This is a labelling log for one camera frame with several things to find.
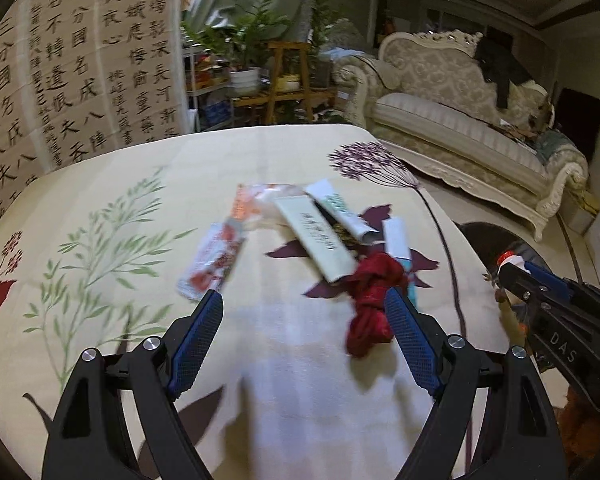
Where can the blue cloth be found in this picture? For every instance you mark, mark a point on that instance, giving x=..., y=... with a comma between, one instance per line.
x=557, y=150

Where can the small broad-leaf plant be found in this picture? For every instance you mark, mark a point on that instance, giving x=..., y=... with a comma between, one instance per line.
x=325, y=114

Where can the green plant in dark pot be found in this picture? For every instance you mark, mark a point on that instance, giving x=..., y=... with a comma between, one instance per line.
x=325, y=25

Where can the long white paper box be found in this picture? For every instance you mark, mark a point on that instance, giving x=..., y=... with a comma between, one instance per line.
x=315, y=240

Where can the white metal rack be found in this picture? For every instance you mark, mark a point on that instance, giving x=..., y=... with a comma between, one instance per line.
x=195, y=90

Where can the person's right forearm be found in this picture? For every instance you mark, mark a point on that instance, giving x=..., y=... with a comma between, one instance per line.
x=580, y=410

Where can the white green tube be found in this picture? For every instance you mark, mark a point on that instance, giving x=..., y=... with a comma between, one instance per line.
x=340, y=210

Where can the cream carved armchair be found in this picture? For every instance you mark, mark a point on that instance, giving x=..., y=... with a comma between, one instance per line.
x=355, y=40

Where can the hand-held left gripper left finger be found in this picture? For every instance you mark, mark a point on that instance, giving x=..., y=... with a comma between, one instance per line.
x=195, y=345

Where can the orange white plastic packet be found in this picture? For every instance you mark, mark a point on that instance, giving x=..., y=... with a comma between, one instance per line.
x=260, y=205

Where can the yellow papers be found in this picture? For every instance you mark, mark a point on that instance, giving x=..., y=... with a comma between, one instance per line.
x=586, y=202

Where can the black lined trash bin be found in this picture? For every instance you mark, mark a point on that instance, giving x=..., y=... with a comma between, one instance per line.
x=480, y=240

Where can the red white snack packet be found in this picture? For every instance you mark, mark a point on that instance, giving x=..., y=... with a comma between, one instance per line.
x=215, y=260

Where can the grey storage box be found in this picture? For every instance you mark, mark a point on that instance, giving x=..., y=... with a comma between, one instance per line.
x=577, y=220

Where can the white blue tube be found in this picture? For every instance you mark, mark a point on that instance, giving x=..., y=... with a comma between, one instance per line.
x=397, y=237

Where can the blue crate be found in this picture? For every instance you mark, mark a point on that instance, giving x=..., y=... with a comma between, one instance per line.
x=215, y=114

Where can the floral tablecloth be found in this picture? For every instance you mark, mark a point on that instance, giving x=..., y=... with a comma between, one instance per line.
x=180, y=185

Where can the red plastic bag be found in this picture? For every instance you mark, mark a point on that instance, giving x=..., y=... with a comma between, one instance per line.
x=375, y=300

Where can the black jacket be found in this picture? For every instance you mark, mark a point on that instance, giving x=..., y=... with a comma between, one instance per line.
x=497, y=65

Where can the cream carved sofa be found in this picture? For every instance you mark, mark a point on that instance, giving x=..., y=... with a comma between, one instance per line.
x=455, y=130

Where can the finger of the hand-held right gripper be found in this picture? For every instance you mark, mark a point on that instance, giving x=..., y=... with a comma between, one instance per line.
x=525, y=292
x=550, y=280

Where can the green plant in white pot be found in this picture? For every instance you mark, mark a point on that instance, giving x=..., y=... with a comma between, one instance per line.
x=245, y=80

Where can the small white bottle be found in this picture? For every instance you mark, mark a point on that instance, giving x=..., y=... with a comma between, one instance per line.
x=512, y=261

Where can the small yellow plant pot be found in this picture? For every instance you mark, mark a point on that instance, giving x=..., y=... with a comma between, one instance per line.
x=289, y=83

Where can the wooden plant stand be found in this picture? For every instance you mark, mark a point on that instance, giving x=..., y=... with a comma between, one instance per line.
x=275, y=75

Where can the calligraphy wall hanging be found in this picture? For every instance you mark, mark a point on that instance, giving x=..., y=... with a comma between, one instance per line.
x=70, y=85

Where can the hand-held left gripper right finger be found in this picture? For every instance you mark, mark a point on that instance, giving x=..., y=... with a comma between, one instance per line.
x=415, y=340

